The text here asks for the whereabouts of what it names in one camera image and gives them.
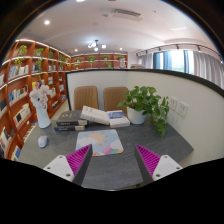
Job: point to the blue and white book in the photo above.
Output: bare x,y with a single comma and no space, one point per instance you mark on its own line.
115,114

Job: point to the grey window curtain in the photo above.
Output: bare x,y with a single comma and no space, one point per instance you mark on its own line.
209,68

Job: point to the dark book bottom of stack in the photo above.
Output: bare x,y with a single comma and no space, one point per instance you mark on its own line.
69,128

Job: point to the orange wooden bookshelf left wall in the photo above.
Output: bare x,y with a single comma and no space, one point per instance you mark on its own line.
27,62

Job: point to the white book leaning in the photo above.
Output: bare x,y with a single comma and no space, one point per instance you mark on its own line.
95,115

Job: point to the left brown upholstered chair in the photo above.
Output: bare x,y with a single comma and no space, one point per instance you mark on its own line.
85,96

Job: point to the ceiling chandelier lamp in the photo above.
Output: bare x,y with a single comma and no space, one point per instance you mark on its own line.
95,46

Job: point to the orange bookshelf back wall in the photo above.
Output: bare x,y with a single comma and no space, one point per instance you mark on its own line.
99,61

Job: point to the white computer mouse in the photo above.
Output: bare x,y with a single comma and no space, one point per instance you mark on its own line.
42,141

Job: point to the ceiling air vent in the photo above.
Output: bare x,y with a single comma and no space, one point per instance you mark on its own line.
125,12

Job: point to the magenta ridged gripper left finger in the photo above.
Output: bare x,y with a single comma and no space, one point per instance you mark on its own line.
72,167

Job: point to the green pothos in white pot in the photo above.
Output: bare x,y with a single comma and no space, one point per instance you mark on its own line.
145,100

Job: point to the dark hardcover book top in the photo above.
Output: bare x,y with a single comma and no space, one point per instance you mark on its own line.
71,118

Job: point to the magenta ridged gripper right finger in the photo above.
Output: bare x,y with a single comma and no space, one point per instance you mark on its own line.
152,166

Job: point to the white book under blue book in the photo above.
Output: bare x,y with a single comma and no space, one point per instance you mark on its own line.
119,122

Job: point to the white wall socket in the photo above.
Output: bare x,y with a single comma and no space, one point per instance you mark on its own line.
182,109
173,103

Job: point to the brown upholstered chair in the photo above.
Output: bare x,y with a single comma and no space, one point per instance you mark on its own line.
112,97
85,96

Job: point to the colourful pastel mouse pad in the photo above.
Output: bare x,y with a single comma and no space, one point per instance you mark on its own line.
104,142

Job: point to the left white wall socket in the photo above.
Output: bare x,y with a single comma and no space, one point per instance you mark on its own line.
173,103

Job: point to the right brown upholstered chair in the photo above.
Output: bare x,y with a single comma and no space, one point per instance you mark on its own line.
112,97

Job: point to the right white wall socket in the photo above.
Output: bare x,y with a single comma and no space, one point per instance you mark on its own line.
182,109

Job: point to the white partition panel black trim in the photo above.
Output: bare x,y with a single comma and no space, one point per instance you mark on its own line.
197,93

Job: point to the white hand-shaped vase with flowers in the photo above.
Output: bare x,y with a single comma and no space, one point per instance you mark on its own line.
39,99

